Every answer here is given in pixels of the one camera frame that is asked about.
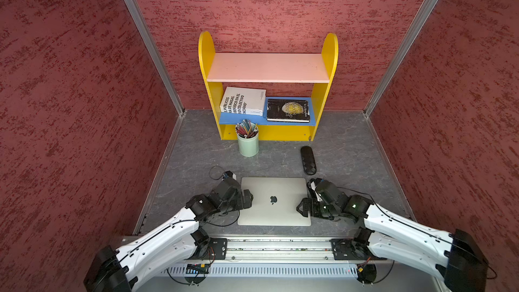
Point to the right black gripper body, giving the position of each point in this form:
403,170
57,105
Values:
322,209

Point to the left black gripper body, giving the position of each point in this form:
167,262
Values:
235,204

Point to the silver laptop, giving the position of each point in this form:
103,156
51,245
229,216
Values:
274,203

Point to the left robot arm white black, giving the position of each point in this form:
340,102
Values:
130,266

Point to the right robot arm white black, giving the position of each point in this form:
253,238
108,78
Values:
452,258

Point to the green pencil cup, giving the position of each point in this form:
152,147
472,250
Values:
248,144

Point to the colored pencils bundle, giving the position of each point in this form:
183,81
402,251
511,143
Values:
246,129

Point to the black book gold cover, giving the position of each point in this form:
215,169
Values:
288,110

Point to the white book black text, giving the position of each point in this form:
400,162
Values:
245,101

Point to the yellow shelf with pink board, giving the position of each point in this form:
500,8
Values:
318,70

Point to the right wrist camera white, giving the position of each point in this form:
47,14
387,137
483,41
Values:
312,185

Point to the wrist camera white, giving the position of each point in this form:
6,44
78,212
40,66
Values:
312,185
229,176

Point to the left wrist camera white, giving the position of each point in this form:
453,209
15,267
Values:
229,176

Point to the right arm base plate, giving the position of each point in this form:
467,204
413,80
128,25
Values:
348,249

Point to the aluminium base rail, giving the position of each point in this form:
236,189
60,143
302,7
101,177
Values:
275,249

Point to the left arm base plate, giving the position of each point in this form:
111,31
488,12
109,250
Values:
214,249

